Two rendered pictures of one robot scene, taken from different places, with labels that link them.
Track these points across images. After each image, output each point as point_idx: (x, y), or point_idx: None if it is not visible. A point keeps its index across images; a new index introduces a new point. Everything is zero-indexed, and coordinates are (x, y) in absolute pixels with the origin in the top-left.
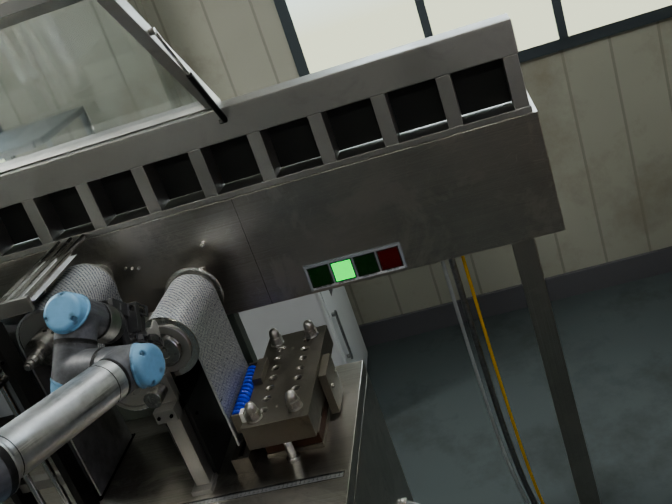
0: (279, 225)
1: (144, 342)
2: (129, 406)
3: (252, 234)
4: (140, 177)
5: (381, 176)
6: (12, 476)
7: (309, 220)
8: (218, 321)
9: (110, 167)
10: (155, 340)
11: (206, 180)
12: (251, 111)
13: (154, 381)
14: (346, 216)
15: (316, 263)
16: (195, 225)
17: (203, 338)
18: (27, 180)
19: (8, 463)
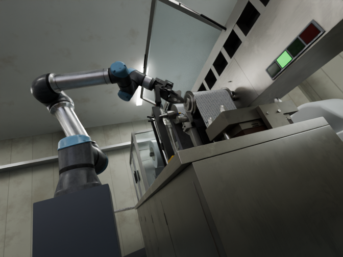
0: (251, 56)
1: (164, 90)
2: (188, 132)
3: (243, 67)
4: (213, 69)
5: None
6: (46, 78)
7: (262, 45)
8: (223, 100)
9: (206, 70)
10: (169, 90)
11: (226, 56)
12: (231, 18)
13: (115, 71)
14: (277, 29)
15: (270, 64)
16: (227, 75)
17: (204, 99)
18: (195, 86)
19: (47, 75)
